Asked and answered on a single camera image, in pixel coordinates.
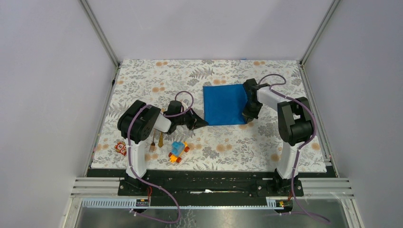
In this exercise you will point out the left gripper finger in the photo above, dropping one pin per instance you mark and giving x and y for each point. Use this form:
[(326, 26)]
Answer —
[(197, 123), (192, 114)]

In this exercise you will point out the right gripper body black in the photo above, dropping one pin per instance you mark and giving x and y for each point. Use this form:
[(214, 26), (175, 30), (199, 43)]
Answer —
[(252, 110)]

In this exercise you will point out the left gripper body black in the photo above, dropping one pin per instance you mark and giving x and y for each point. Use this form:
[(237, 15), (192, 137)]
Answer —
[(185, 119)]

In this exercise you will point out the blue cloth napkin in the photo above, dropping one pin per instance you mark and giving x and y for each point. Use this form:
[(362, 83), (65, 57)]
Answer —
[(223, 104)]

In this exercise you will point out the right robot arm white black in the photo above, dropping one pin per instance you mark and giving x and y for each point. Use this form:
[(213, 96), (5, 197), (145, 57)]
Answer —
[(296, 126)]

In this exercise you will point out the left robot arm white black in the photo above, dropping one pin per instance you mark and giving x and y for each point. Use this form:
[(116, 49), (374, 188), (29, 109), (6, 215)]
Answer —
[(140, 120)]

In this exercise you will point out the blue orange toy car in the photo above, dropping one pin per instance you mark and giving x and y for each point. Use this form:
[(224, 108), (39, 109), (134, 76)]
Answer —
[(178, 148)]

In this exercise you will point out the gold fork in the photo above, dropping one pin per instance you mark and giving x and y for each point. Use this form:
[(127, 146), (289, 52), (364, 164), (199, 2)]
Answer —
[(152, 145)]

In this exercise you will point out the red owl toy block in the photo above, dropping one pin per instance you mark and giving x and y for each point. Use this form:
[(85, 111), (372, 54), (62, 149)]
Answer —
[(120, 147)]

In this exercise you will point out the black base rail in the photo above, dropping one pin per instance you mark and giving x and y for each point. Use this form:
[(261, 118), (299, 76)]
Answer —
[(209, 188)]

